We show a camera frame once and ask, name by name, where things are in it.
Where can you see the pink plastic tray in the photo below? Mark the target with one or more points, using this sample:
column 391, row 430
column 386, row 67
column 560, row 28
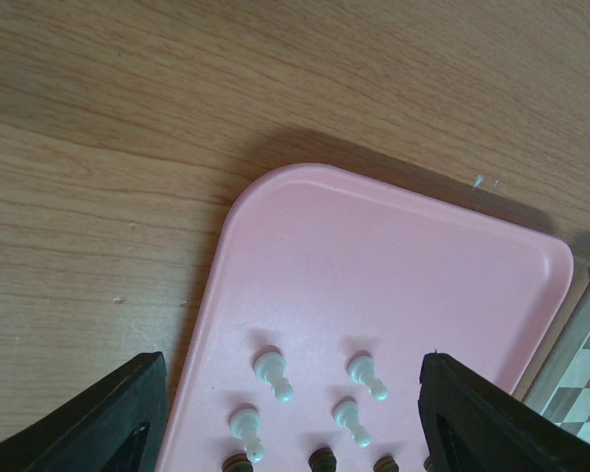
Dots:
column 323, row 265

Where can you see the black chess piece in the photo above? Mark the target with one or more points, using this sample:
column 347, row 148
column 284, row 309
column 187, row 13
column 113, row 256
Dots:
column 322, row 460
column 386, row 464
column 237, row 463

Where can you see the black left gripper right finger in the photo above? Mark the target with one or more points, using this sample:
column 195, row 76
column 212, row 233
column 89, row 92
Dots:
column 472, row 425

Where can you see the white pawn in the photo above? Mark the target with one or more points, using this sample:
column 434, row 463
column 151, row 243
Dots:
column 362, row 370
column 346, row 414
column 270, row 369
column 245, row 425

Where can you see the wooden chessboard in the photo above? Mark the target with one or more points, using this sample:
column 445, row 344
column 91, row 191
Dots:
column 556, row 383

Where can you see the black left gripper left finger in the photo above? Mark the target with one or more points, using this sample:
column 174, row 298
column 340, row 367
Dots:
column 116, row 424

